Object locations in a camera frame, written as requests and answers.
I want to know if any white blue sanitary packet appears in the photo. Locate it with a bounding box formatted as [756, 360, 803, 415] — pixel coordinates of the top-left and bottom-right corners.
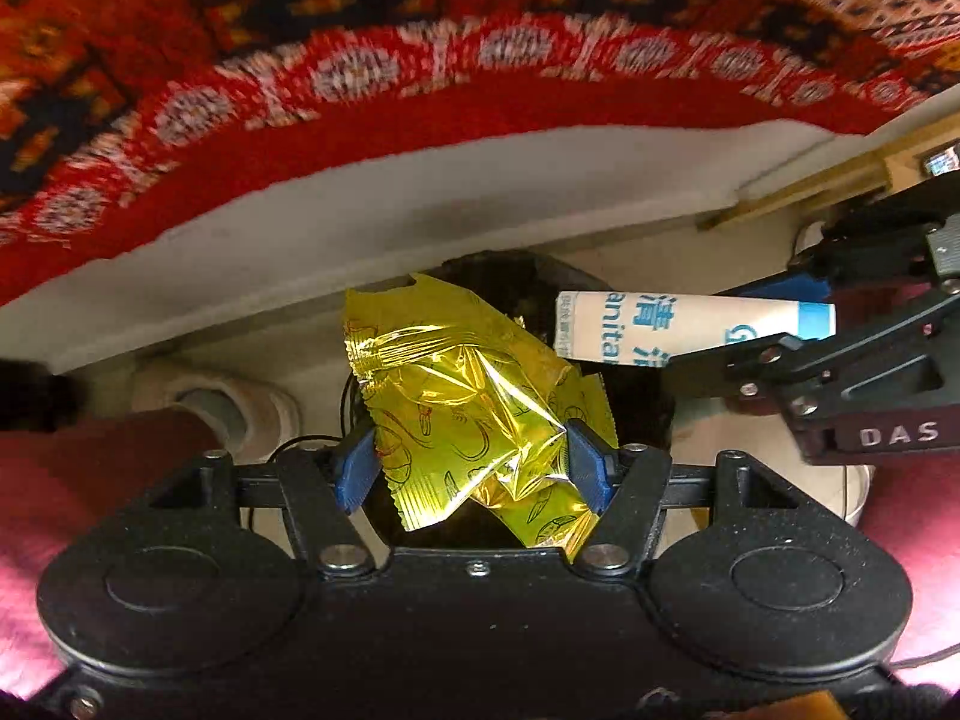
[553, 289, 837, 370]

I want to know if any red patterned tablecloth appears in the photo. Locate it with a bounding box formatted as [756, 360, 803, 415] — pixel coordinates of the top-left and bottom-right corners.
[0, 0, 960, 308]

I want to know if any yellow-green foil snack wrapper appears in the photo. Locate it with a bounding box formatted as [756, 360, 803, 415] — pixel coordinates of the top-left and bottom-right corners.
[343, 274, 620, 563]

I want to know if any white shoe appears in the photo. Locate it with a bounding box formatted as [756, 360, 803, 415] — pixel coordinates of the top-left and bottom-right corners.
[131, 358, 301, 462]

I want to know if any person's left hand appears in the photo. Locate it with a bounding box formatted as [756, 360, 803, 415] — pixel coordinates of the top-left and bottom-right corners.
[750, 690, 845, 720]

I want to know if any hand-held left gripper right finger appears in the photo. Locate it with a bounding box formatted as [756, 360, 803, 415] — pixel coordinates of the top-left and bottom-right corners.
[566, 418, 815, 578]

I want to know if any white table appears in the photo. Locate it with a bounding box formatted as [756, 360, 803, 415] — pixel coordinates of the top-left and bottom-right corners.
[0, 120, 848, 391]

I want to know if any black trash bin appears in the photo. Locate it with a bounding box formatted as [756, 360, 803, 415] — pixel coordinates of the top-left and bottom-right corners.
[341, 247, 680, 563]

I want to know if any black cable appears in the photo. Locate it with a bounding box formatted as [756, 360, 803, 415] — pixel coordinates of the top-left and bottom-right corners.
[266, 371, 376, 466]

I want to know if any person's right leg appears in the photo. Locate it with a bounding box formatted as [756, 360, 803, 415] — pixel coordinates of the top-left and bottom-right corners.
[862, 454, 960, 691]

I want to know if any wooden bar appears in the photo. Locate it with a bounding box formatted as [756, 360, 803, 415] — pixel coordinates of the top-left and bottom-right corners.
[697, 116, 960, 233]

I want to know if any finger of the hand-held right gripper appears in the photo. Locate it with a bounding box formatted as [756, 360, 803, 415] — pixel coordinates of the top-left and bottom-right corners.
[716, 176, 960, 301]
[667, 292, 960, 458]

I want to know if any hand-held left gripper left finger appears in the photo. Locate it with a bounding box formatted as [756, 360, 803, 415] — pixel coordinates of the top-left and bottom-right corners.
[142, 420, 380, 578]

